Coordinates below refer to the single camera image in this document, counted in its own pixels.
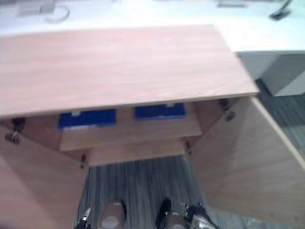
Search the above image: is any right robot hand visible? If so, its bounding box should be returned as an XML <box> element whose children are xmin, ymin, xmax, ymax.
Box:
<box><xmin>181</xmin><ymin>202</ymin><xmax>218</xmax><ymax>229</ymax></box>

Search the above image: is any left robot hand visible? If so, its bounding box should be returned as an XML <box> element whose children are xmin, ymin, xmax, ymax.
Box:
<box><xmin>75</xmin><ymin>206</ymin><xmax>93</xmax><ymax>229</ymax></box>

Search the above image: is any wooden cabinet door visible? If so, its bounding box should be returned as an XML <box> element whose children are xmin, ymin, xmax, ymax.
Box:
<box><xmin>0</xmin><ymin>124</ymin><xmax>89</xmax><ymax>229</ymax></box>
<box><xmin>190</xmin><ymin>96</ymin><xmax>305</xmax><ymax>224</ymax></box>

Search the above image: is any wooden cabinet bottom board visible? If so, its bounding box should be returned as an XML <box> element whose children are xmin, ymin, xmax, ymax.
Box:
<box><xmin>88</xmin><ymin>137</ymin><xmax>188</xmax><ymax>167</ymax></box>

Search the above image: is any wooden cabinet shelf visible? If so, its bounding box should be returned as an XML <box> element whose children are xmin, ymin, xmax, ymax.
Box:
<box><xmin>59</xmin><ymin>118</ymin><xmax>203</xmax><ymax>152</ymax></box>

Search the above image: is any light wooden office cabinet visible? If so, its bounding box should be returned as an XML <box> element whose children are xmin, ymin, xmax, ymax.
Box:
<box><xmin>0</xmin><ymin>23</ymin><xmax>261</xmax><ymax>167</ymax></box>

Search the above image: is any grey flat desk item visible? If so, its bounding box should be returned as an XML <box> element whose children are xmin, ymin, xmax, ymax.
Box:
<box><xmin>216</xmin><ymin>0</ymin><xmax>246</xmax><ymax>8</ymax></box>

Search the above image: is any grey desk box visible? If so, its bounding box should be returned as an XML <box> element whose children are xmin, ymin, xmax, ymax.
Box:
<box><xmin>17</xmin><ymin>0</ymin><xmax>56</xmax><ymax>17</ymax></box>

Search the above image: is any black desk device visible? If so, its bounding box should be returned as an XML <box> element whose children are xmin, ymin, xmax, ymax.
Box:
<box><xmin>269</xmin><ymin>0</ymin><xmax>293</xmax><ymax>21</ymax></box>

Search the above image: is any white looped cable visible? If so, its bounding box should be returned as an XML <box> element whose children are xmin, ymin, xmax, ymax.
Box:
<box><xmin>40</xmin><ymin>4</ymin><xmax>71</xmax><ymax>24</ymax></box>

